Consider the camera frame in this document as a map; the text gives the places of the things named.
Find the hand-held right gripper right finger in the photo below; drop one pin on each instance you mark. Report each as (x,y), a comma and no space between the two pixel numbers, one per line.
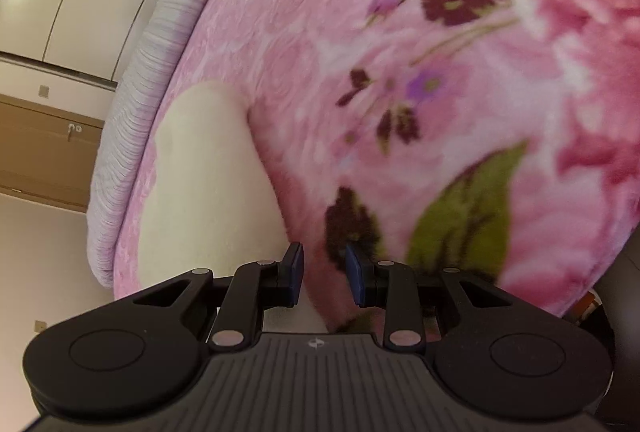
(356,277)

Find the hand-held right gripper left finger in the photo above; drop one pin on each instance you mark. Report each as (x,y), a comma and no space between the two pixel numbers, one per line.
(295,274)

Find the cream striped knit sweater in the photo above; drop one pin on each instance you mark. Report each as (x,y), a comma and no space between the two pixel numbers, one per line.
(210,192)

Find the pink floral blanket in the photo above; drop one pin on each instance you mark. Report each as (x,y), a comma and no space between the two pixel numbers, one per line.
(400,87)

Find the grey striped quilt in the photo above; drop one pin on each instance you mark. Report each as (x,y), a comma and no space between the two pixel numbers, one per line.
(150,87)

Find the wooden door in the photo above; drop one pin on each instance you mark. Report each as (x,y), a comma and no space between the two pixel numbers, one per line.
(40,157)

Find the small wall switch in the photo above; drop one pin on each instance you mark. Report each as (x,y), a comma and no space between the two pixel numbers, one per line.
(41,326)
(44,91)

